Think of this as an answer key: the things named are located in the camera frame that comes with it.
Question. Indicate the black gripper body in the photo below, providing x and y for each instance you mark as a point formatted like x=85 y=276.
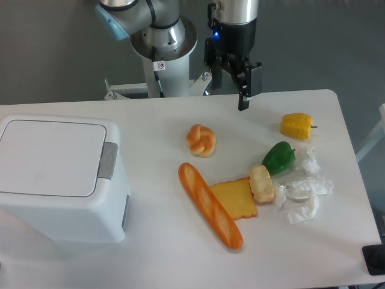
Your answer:
x=231 y=42

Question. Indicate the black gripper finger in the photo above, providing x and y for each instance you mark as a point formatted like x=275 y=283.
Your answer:
x=215 y=67
x=248 y=79

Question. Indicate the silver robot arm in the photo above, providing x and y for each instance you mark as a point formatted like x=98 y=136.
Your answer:
x=164 y=39

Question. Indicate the grey trash can button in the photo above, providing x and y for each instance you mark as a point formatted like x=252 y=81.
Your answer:
x=108 y=160

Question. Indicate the white trash can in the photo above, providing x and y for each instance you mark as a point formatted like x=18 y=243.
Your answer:
x=49 y=167

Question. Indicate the yellow bell pepper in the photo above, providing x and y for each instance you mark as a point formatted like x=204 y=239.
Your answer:
x=297 y=125

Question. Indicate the braided bread roll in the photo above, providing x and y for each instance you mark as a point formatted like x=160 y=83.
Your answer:
x=201 y=141

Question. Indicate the green bell pepper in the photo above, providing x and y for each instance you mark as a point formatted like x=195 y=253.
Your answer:
x=280 y=157

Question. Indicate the small crumpled white tissue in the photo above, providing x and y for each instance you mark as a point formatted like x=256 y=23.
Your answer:
x=306 y=161

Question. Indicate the yellow toast slice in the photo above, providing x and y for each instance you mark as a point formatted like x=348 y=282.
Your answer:
x=236 y=198

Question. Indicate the large crumpled white tissue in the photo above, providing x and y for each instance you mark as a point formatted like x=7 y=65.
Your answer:
x=299 y=200

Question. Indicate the long orange baguette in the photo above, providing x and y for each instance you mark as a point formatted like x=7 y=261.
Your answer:
x=210 y=207

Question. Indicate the black device at edge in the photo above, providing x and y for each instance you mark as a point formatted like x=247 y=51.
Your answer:
x=374 y=259

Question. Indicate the white metal base frame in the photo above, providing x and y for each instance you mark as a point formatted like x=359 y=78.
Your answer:
x=129 y=88

